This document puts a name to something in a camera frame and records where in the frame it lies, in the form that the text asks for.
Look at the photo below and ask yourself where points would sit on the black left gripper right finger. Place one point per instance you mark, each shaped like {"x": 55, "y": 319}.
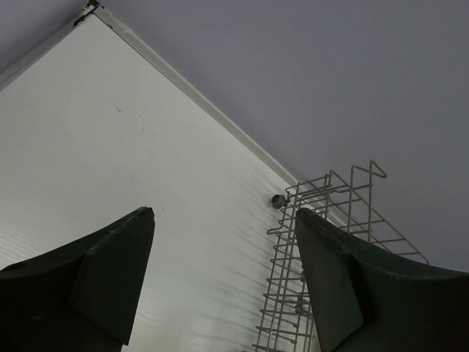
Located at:
{"x": 365, "y": 298}

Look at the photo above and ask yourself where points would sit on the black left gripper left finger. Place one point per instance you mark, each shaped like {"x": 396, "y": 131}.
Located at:
{"x": 82, "y": 296}

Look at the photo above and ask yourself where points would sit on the grey wire dish rack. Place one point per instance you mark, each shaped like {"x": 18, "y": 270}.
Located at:
{"x": 287, "y": 321}

